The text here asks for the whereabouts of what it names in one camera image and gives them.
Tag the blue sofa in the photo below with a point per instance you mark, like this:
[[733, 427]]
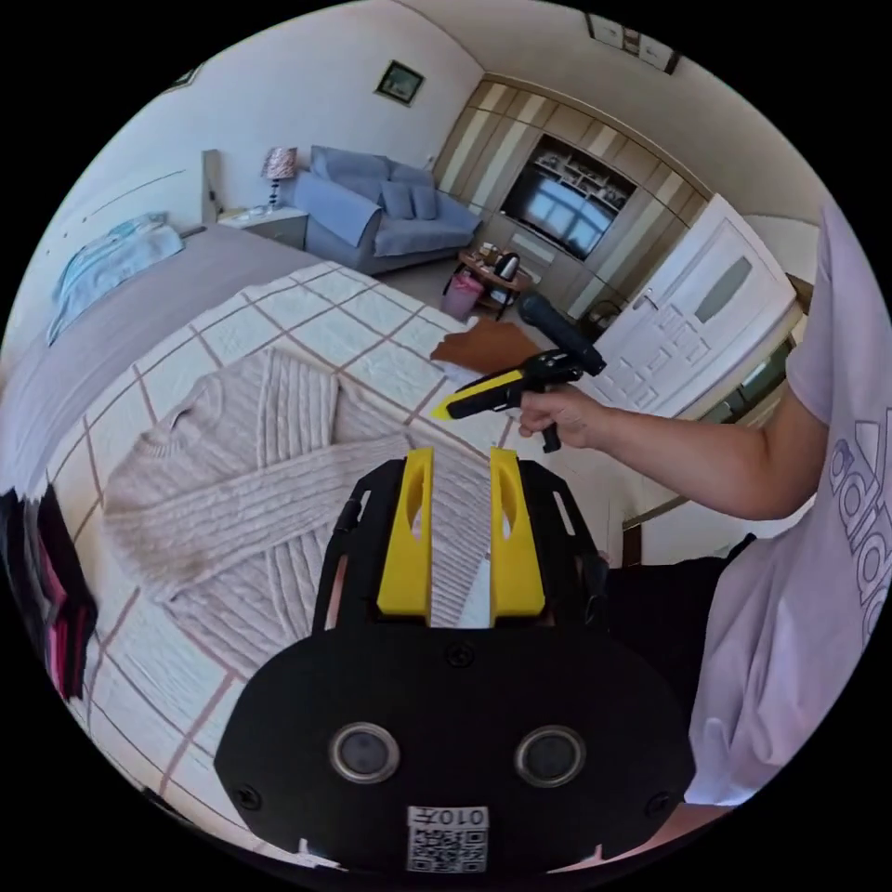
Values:
[[390, 223]]

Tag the white door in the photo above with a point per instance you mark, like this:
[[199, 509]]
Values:
[[690, 327]]

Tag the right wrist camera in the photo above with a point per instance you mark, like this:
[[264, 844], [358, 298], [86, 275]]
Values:
[[557, 327]]

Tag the person's right hand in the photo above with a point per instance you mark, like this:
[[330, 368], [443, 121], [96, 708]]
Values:
[[571, 414]]

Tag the person's body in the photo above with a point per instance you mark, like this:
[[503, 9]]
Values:
[[780, 627]]

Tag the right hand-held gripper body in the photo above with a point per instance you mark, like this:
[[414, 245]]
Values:
[[550, 368]]

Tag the dark framed wall picture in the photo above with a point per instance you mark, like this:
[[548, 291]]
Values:
[[399, 81]]

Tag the round side table with kettle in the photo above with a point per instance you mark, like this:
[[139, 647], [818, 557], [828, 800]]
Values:
[[498, 275]]

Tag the beige long sleeve sweater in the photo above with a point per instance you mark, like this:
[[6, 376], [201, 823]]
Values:
[[230, 502]]

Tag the white nightstand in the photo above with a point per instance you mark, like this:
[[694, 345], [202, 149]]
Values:
[[272, 224]]

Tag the person's right forearm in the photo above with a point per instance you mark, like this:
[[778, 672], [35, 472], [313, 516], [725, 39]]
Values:
[[697, 463]]

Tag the pink waste bin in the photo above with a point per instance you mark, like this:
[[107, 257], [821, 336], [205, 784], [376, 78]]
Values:
[[460, 296]]

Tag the light blue pillow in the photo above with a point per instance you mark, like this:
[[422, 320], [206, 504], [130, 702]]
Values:
[[104, 265]]

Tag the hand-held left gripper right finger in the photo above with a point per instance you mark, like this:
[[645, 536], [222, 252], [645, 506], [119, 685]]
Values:
[[519, 557]]

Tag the wall cupboard with television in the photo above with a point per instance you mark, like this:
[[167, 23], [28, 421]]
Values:
[[557, 202]]

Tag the bed with checked white quilt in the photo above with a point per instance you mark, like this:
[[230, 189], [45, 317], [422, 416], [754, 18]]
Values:
[[174, 697]]

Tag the brown garment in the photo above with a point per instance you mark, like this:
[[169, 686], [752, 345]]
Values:
[[481, 348]]

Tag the pile of clothes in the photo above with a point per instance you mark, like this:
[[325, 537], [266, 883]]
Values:
[[49, 599]]

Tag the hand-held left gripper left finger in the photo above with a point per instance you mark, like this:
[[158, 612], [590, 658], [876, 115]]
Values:
[[405, 550]]

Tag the table lamp with patterned shade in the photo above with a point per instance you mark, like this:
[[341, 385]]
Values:
[[279, 164]]

